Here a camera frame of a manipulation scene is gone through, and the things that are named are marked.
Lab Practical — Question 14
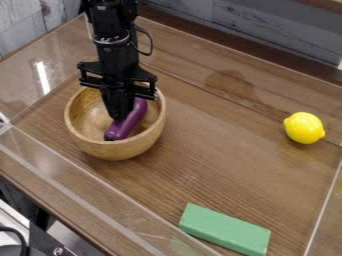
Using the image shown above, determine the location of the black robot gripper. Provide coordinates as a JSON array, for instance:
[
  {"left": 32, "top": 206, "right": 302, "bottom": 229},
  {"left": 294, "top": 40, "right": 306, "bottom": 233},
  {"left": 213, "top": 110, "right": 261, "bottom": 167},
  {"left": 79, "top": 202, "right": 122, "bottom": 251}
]
[{"left": 78, "top": 34, "right": 158, "bottom": 120}]

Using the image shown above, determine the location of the purple toy eggplant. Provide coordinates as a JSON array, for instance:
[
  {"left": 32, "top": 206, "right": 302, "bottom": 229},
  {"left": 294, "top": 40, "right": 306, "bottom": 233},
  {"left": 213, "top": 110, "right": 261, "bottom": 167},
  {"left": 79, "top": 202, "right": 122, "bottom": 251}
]
[{"left": 104, "top": 98, "right": 147, "bottom": 141}]

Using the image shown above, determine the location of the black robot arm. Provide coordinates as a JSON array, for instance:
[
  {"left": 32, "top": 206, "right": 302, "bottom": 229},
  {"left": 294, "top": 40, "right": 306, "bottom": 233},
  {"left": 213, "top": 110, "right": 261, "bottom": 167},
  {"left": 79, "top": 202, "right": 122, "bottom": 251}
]
[{"left": 78, "top": 0, "right": 158, "bottom": 120}]

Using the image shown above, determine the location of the brown wooden bowl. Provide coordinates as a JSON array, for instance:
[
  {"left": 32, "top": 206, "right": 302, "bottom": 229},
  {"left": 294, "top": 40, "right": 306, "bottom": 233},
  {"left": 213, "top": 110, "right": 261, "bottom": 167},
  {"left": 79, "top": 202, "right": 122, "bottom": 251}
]
[{"left": 64, "top": 88, "right": 167, "bottom": 161}]

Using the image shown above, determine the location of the green rectangular block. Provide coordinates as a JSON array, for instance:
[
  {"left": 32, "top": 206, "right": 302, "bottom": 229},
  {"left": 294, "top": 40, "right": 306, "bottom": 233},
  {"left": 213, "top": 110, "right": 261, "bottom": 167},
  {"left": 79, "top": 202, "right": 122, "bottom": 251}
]
[{"left": 179, "top": 203, "right": 271, "bottom": 256}]

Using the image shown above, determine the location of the yellow toy lemon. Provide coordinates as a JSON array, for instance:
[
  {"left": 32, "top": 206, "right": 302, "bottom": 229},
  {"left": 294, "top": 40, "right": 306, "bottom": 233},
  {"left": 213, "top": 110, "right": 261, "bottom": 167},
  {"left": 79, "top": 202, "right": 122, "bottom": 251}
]
[{"left": 283, "top": 112, "right": 326, "bottom": 145}]

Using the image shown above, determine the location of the clear acrylic tray wall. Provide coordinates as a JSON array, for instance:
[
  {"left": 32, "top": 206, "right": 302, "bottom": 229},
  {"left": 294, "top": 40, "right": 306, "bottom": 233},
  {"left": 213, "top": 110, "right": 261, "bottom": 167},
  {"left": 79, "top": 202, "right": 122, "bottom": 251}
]
[{"left": 0, "top": 120, "right": 222, "bottom": 256}]

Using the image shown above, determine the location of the black cable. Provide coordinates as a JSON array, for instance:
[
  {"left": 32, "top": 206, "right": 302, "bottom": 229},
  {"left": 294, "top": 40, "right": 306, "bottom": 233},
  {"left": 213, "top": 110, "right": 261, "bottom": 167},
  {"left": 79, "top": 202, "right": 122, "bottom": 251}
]
[{"left": 0, "top": 226, "right": 28, "bottom": 256}]

